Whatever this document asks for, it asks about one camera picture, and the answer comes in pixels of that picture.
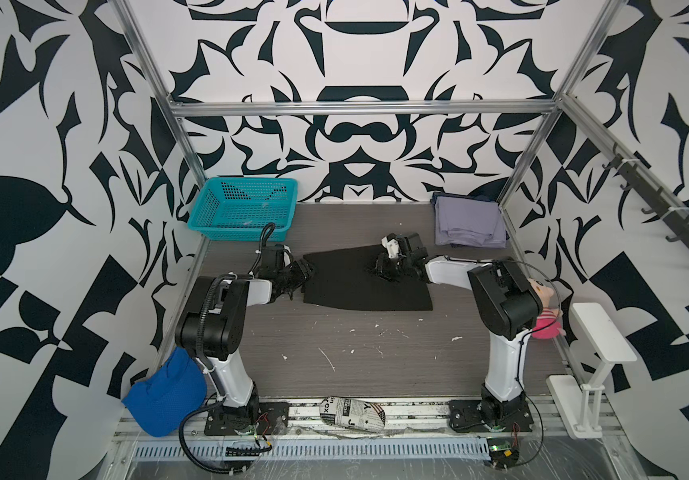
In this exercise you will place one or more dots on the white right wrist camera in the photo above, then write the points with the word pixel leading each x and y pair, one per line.
pixel 392 246

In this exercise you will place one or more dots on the white cable duct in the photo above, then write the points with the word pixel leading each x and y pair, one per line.
pixel 469 448

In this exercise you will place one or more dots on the teal plastic basket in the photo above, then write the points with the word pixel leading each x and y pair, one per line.
pixel 238 208

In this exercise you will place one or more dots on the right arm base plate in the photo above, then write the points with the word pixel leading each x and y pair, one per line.
pixel 490 415

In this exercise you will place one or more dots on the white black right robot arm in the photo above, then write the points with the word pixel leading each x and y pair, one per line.
pixel 509 305

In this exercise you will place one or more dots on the newspaper print shoe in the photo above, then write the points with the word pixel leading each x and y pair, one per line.
pixel 351 413

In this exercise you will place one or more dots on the white stand rack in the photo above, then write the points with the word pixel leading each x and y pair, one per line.
pixel 578 398

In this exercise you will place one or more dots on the aluminium cage frame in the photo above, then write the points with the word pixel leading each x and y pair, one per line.
pixel 365 101

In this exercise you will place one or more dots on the blue cap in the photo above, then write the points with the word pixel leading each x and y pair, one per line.
pixel 161 402

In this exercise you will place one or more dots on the green circuit board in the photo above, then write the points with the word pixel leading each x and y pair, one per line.
pixel 503 454

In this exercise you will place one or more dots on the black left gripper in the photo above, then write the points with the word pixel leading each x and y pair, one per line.
pixel 301 267

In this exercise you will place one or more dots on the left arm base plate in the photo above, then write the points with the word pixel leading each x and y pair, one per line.
pixel 262 418

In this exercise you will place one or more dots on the plush doll toy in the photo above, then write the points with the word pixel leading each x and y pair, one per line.
pixel 548 324

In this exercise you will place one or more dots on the lilac skirt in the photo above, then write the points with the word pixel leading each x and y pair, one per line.
pixel 470 223

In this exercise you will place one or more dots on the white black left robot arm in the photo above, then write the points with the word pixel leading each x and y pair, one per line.
pixel 211 326

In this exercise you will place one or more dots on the black garment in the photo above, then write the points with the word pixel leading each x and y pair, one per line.
pixel 347 279

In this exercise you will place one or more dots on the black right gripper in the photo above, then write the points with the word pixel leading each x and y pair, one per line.
pixel 383 267

